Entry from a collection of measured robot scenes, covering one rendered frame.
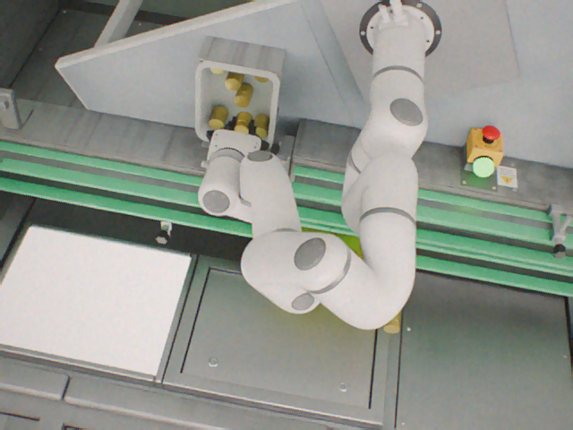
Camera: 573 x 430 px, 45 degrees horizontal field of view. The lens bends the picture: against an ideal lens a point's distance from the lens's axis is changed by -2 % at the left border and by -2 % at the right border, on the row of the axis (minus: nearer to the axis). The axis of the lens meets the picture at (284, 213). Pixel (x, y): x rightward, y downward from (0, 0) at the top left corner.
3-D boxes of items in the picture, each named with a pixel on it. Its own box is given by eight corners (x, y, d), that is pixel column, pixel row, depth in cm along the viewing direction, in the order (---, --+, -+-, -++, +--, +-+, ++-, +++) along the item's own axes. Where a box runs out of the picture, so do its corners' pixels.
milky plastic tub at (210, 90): (204, 114, 162) (194, 140, 156) (205, 35, 145) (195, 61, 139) (277, 127, 161) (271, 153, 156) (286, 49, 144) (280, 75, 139)
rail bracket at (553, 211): (543, 209, 150) (548, 257, 142) (556, 186, 145) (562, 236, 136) (560, 211, 150) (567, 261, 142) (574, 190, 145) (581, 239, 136)
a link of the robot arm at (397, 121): (436, 73, 118) (435, 141, 109) (405, 122, 129) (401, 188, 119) (383, 55, 117) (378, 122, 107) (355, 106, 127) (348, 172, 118)
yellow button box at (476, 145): (462, 147, 157) (463, 170, 153) (472, 123, 152) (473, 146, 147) (492, 152, 157) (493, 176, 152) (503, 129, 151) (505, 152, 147)
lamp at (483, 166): (470, 167, 152) (470, 177, 150) (476, 153, 148) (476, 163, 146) (490, 171, 151) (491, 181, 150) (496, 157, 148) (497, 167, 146)
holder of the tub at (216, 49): (205, 129, 166) (197, 152, 161) (206, 35, 145) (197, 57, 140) (275, 141, 166) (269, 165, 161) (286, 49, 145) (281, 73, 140)
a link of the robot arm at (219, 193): (277, 191, 124) (277, 234, 130) (285, 160, 133) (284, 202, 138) (194, 184, 125) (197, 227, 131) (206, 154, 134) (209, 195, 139)
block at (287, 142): (276, 162, 162) (271, 184, 157) (280, 133, 154) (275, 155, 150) (291, 165, 162) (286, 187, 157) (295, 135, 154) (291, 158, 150)
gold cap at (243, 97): (238, 81, 151) (234, 93, 148) (254, 84, 151) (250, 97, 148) (236, 93, 153) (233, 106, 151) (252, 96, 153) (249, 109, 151)
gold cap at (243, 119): (237, 109, 151) (233, 123, 149) (253, 113, 151) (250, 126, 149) (235, 121, 154) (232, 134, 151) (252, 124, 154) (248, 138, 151)
